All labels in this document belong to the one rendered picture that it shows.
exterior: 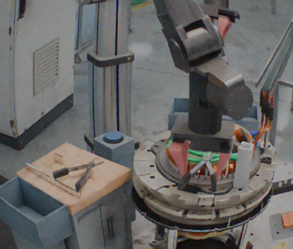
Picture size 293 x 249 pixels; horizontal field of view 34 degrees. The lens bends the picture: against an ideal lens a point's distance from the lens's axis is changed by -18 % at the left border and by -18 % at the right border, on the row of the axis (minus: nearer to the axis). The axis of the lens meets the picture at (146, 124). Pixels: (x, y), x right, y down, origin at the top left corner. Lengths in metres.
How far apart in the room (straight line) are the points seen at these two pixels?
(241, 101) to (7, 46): 2.56
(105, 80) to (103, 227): 0.46
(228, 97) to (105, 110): 0.77
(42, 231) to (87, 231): 0.16
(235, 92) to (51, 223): 0.46
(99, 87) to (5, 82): 1.90
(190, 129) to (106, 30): 0.61
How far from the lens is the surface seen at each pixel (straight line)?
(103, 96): 1.50
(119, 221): 1.23
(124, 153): 1.35
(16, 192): 1.17
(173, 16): 0.80
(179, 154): 0.90
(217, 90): 0.81
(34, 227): 1.01
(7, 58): 3.27
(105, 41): 1.45
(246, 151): 1.01
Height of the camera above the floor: 1.66
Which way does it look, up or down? 26 degrees down
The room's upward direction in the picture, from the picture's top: straight up
